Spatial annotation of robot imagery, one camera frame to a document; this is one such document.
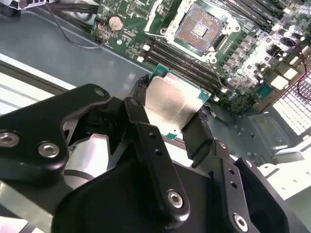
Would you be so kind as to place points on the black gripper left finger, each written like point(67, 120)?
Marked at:
point(29, 150)

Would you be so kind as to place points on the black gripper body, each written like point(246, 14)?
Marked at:
point(116, 206)

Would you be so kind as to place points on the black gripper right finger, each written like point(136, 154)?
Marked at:
point(196, 140)

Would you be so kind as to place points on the silver CPU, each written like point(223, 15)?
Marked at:
point(170, 97)

